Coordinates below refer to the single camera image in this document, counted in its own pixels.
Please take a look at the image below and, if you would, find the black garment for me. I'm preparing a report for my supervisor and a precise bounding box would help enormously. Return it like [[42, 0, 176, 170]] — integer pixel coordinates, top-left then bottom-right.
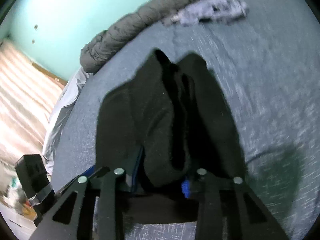
[[95, 50, 245, 214]]

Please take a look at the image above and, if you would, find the light grey sheet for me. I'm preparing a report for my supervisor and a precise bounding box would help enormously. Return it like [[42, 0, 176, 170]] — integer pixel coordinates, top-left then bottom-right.
[[42, 67, 90, 176]]

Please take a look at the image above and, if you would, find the peach curtain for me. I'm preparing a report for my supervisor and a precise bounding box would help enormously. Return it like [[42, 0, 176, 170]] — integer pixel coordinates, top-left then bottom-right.
[[1, 39, 67, 164]]

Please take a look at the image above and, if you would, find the dark grey rolled duvet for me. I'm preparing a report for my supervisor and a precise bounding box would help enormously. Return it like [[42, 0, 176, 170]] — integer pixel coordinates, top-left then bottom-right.
[[80, 0, 196, 73]]

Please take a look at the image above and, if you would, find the blue patterned bed sheet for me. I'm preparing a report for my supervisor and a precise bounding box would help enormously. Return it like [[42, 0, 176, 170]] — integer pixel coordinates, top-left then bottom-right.
[[52, 0, 319, 239]]

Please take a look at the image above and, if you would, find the light blue crumpled garment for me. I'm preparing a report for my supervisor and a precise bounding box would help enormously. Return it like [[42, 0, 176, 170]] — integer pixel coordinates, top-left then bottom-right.
[[168, 0, 249, 25]]

